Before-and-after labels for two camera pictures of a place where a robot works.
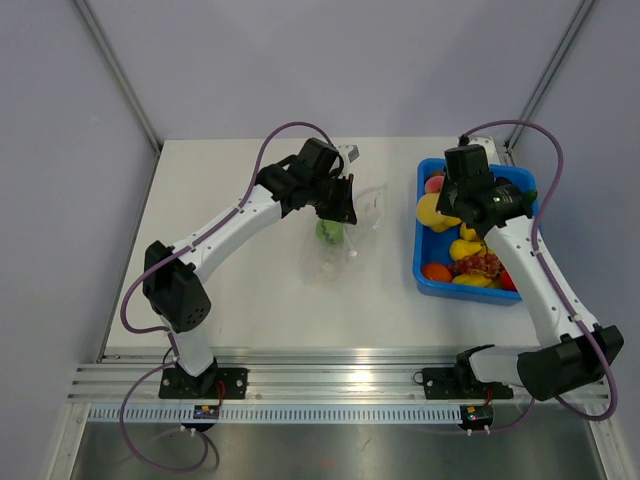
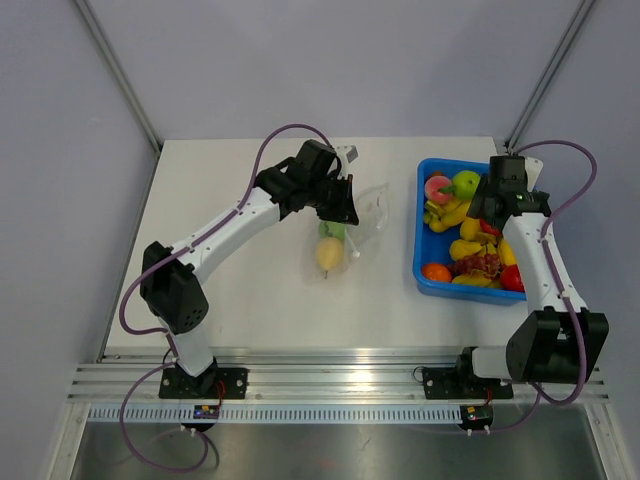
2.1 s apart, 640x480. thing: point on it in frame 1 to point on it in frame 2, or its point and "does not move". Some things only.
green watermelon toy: (329, 232) does not move
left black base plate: (219, 383) does not move
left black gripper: (343, 211) does not move
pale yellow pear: (430, 217) to (329, 253)
